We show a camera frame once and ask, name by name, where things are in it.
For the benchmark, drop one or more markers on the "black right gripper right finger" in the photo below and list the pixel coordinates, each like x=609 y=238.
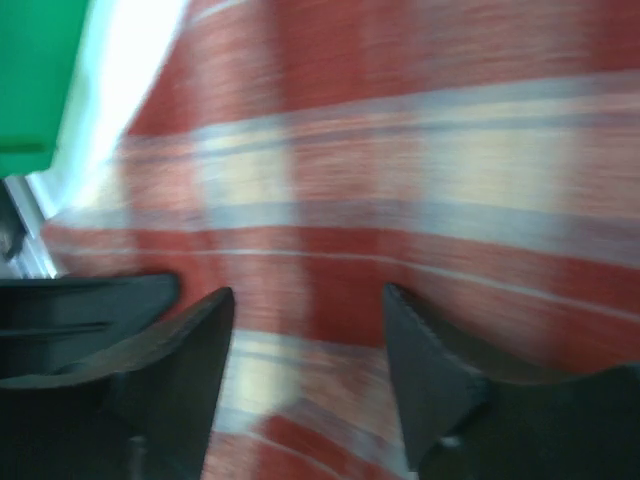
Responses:
x=469 y=410

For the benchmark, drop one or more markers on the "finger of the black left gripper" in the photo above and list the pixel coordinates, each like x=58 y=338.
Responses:
x=47 y=324

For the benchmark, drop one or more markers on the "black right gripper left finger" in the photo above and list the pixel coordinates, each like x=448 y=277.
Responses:
x=141 y=409

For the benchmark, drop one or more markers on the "red plaid skirt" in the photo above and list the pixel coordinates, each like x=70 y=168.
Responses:
x=305 y=153

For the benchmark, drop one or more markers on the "green plastic crate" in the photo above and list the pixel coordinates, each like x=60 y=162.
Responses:
x=39 y=46

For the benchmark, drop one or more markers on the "aluminium rail frame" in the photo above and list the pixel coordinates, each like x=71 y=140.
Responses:
x=24 y=253

